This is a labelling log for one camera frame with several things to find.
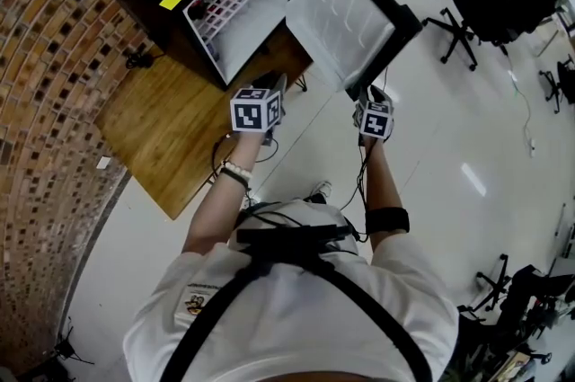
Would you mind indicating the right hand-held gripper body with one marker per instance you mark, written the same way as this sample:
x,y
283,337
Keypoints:
x,y
375,124

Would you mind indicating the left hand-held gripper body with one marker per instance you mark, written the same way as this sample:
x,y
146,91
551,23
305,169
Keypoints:
x,y
246,115

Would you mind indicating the black fridge door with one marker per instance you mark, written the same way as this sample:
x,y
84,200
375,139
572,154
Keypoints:
x,y
341,11

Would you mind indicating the person's right forearm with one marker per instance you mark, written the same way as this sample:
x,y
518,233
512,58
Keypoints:
x,y
382,182

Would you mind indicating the person's left forearm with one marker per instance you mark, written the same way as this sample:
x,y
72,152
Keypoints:
x,y
220,209

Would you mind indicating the black wrist band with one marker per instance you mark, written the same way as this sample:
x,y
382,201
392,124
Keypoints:
x,y
233,177

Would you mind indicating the white shoe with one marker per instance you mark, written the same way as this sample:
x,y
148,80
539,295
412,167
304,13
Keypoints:
x,y
322,190

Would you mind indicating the wooden table with metal legs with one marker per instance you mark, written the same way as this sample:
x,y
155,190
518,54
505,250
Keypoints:
x,y
157,128

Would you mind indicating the dark soda bottle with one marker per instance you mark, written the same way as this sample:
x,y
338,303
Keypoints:
x,y
197,9

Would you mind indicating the black chest harness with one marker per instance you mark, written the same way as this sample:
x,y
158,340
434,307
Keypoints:
x,y
292,234

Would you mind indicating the black office chair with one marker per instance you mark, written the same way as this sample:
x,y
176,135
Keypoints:
x,y
521,295
561,79
485,7

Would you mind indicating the white t-shirt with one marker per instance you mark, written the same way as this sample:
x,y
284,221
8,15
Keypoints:
x,y
292,317

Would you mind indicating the black tripod stand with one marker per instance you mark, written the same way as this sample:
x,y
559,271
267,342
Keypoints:
x,y
65,349

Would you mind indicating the white wall socket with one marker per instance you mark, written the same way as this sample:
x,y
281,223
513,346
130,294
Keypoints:
x,y
103,163

